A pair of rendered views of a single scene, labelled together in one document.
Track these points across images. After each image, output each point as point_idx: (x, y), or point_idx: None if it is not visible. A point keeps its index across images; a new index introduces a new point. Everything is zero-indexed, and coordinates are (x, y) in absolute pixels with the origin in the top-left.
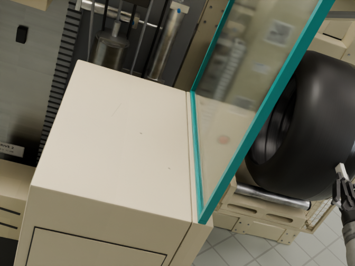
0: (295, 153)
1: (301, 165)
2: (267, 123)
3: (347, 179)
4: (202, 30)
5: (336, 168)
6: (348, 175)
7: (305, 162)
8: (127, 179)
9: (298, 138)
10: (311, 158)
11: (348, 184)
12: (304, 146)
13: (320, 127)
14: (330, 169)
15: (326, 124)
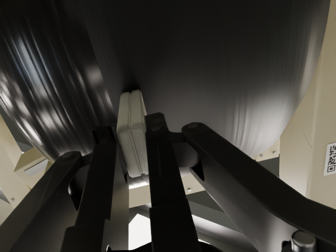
0: (316, 36)
1: (287, 17)
2: None
3: (133, 176)
4: None
5: (142, 99)
6: (45, 91)
7: (280, 42)
8: None
9: (309, 77)
10: (267, 74)
11: (128, 189)
12: (301, 83)
13: (262, 144)
14: (152, 77)
15: (247, 153)
